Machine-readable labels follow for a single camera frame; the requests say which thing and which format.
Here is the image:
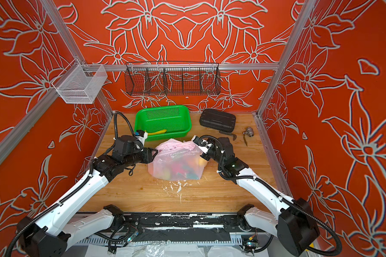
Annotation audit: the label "pink plastic bag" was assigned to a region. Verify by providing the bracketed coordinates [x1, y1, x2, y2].
[148, 139, 208, 181]

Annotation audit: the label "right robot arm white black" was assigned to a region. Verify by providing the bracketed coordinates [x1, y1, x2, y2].
[192, 135, 343, 257]

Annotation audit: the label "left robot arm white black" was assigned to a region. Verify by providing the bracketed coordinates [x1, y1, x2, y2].
[5, 129, 158, 257]

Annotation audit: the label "red green dragon fruit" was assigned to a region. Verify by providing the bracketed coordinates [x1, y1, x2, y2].
[169, 158, 194, 180]

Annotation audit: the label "dark hex key tool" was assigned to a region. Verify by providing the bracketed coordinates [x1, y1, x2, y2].
[219, 130, 237, 141]

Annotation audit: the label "black plastic case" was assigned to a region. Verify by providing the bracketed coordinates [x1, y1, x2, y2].
[199, 108, 236, 132]

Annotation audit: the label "small metal fitting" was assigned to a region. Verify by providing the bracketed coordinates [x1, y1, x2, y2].
[243, 126, 254, 137]

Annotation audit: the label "yellow banana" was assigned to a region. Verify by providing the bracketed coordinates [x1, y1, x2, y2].
[148, 129, 167, 137]

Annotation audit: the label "green plastic basket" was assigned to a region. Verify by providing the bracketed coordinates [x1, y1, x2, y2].
[135, 105, 192, 141]

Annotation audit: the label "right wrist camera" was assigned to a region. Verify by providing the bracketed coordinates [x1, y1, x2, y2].
[191, 135, 214, 154]

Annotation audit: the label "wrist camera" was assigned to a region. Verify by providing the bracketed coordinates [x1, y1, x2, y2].
[135, 130, 148, 145]
[191, 135, 214, 154]

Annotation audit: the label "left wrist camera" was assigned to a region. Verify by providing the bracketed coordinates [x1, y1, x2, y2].
[135, 130, 148, 145]

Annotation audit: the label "black wire wall basket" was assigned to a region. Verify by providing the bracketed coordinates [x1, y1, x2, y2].
[124, 61, 222, 96]

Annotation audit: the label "white wire mesh basket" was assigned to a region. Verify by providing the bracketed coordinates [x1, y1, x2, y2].
[51, 60, 108, 104]

